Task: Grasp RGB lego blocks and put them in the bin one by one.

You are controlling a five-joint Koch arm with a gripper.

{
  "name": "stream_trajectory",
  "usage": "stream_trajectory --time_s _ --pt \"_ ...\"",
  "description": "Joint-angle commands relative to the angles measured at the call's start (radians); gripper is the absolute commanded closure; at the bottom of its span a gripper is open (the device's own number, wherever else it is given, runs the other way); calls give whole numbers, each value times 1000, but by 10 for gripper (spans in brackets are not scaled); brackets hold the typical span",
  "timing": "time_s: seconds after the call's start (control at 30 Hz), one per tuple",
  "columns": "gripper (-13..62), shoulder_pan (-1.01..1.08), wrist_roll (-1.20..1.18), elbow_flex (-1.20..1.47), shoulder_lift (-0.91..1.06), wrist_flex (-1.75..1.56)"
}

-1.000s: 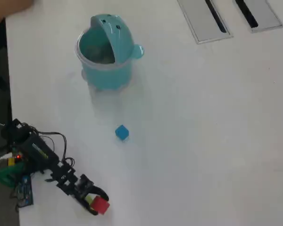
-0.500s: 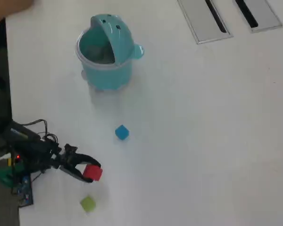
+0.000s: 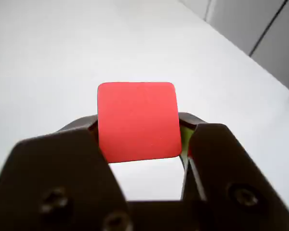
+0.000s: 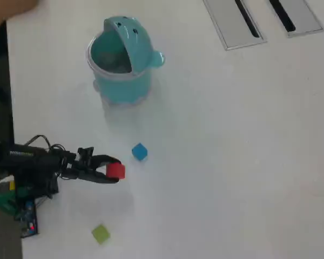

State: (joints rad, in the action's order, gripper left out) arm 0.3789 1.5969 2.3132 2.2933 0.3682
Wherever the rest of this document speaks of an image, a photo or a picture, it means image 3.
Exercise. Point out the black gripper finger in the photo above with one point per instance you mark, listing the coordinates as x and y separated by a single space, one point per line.
57 173

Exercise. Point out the green-tipped gripper finger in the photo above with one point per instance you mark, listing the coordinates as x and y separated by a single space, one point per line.
231 173

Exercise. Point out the red lego block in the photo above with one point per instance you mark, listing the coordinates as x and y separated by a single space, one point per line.
138 120

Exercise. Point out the grey cabinet front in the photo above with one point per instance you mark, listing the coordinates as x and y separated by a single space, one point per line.
250 26

